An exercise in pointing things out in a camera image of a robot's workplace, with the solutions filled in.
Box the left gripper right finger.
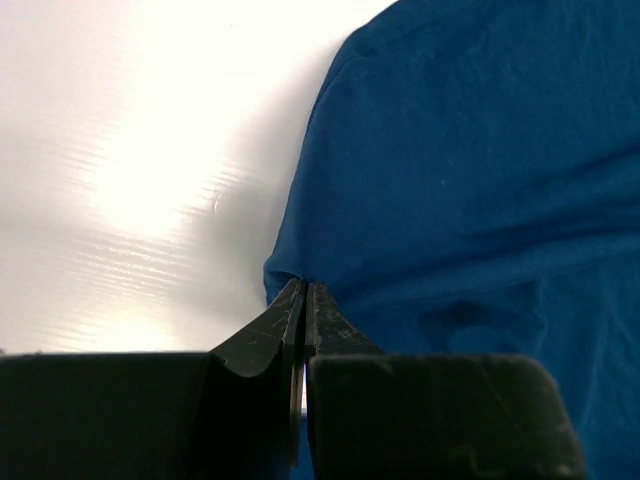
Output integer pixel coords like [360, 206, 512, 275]
[306, 283, 587, 479]

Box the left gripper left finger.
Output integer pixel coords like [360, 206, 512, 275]
[1, 280, 305, 479]

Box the blue t shirt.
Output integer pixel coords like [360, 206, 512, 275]
[264, 1, 639, 479]

